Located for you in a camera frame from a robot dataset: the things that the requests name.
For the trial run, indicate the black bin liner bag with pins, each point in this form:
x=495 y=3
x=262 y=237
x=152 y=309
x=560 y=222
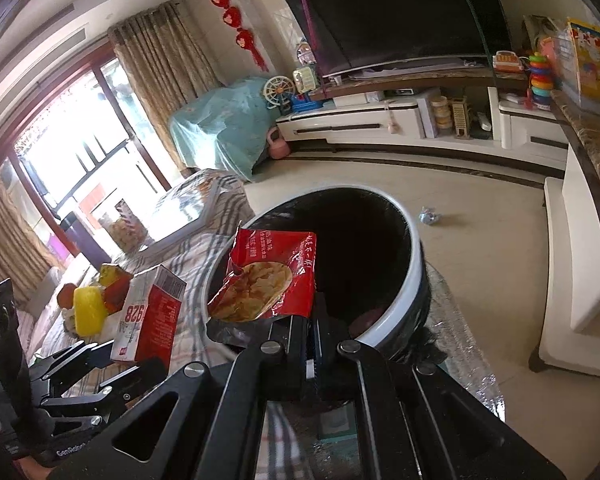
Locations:
x=415 y=340

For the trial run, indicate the teal dust cover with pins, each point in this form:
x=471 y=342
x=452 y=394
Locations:
x=220 y=125

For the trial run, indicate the dark purple cylinder bin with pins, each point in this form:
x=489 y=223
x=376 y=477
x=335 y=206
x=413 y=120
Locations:
x=72 y=235

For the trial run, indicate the pink kettlebell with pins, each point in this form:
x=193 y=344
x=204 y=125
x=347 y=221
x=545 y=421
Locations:
x=278 y=147

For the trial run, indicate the silver foil wrapper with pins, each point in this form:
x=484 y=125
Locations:
x=429 y=216

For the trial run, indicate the white ferris wheel toy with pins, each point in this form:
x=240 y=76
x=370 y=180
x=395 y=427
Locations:
x=278 y=91

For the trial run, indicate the white side cabinet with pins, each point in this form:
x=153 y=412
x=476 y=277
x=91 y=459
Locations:
x=570 y=280

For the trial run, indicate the yellow plastic toy block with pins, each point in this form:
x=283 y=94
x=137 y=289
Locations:
x=90 y=310

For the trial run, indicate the black set-top box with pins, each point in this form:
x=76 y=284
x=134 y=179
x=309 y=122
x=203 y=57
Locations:
x=402 y=92

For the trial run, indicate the pink hanging brush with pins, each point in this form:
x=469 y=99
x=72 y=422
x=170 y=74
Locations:
x=392 y=122

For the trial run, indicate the white round bin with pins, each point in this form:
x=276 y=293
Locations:
x=410 y=280

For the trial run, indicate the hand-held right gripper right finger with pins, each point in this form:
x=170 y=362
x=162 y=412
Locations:
x=327 y=355

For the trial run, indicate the white television cabinet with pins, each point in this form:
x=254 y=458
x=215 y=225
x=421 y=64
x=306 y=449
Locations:
x=360 y=120

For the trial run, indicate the red and white carton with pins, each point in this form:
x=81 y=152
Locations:
x=150 y=320

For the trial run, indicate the orange toy cash register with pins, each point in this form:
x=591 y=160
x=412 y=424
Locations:
x=506 y=62

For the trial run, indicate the large colourful book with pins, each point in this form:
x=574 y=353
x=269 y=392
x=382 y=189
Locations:
x=185 y=210

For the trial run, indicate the stacked round containers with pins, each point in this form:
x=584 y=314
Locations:
x=441 y=112

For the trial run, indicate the red hanging decoration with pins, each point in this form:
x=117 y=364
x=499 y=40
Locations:
x=232 y=15

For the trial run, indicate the orange fruit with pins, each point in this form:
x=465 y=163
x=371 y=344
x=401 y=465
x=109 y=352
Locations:
x=66 y=296

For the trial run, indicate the colourful toy box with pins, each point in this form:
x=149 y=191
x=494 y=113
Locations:
x=595 y=70

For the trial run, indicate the clear cookie container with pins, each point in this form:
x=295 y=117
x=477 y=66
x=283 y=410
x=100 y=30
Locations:
x=125 y=230

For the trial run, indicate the wooden rack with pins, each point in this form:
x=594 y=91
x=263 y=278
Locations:
x=460 y=120

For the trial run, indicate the light grey sofa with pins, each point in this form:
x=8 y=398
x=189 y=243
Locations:
x=47 y=290

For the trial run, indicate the blue toy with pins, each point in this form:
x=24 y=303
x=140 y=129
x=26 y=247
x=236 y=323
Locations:
x=305 y=106

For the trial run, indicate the black television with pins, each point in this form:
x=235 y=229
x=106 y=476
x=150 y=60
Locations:
x=395 y=10

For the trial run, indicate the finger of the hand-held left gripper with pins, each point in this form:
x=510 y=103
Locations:
x=75 y=360
x=135 y=380

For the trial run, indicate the red snack packet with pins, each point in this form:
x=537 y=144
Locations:
x=275 y=260

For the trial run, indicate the red framed glass door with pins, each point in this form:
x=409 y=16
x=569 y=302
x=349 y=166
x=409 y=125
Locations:
x=65 y=150

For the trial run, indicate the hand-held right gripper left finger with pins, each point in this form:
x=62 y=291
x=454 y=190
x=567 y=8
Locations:
x=290 y=360

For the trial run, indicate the pastel toy house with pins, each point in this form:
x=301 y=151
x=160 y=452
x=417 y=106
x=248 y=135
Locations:
x=306 y=77

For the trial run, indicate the beige patterned curtain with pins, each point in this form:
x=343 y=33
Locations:
x=165 y=65
x=5 y=235

